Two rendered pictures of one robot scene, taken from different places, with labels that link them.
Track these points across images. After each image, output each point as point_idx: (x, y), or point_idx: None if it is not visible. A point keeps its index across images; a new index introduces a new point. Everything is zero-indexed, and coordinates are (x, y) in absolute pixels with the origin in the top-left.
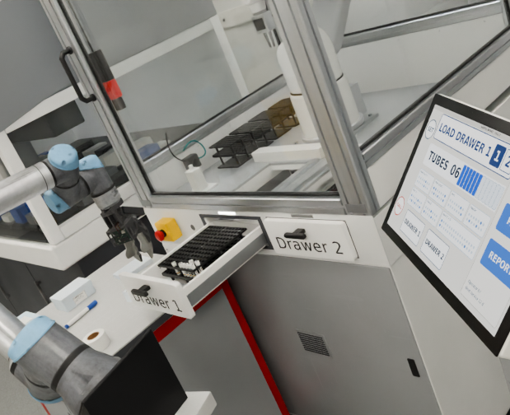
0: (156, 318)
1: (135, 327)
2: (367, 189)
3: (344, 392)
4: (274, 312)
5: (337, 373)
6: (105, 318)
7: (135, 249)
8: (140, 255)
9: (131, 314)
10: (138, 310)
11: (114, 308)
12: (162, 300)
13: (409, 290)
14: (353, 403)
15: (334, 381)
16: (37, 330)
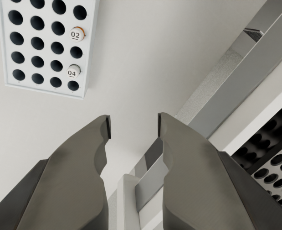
0: (146, 150)
1: (111, 164)
2: None
3: (238, 40)
4: (257, 15)
5: (250, 44)
6: (0, 124)
7: (105, 165)
8: (110, 127)
9: (74, 127)
10: (88, 121)
11: None
12: None
13: None
14: (235, 41)
15: (238, 37)
16: None
